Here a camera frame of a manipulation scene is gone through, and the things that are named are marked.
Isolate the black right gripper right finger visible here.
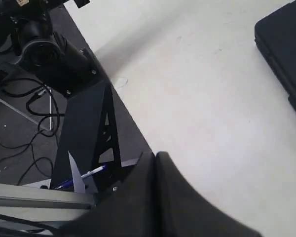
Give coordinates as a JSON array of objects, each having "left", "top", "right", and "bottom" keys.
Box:
[{"left": 60, "top": 152, "right": 259, "bottom": 237}]

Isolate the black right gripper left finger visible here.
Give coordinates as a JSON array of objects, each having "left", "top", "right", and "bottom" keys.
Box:
[{"left": 50, "top": 80, "right": 121, "bottom": 192}]

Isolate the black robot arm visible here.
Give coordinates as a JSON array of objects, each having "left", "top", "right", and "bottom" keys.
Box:
[{"left": 0, "top": 0, "right": 259, "bottom": 237}]

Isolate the black plastic tool case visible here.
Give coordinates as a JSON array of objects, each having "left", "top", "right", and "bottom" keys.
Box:
[{"left": 255, "top": 0, "right": 296, "bottom": 111}]

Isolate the blue white pen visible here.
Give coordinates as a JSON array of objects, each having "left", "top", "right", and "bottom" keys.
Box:
[{"left": 51, "top": 164, "right": 107, "bottom": 190}]

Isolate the white floor frame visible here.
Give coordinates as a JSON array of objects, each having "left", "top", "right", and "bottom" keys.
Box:
[{"left": 0, "top": 98, "right": 54, "bottom": 131}]

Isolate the aluminium frame rail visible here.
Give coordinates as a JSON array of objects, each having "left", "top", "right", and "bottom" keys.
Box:
[{"left": 0, "top": 184, "right": 95, "bottom": 209}]

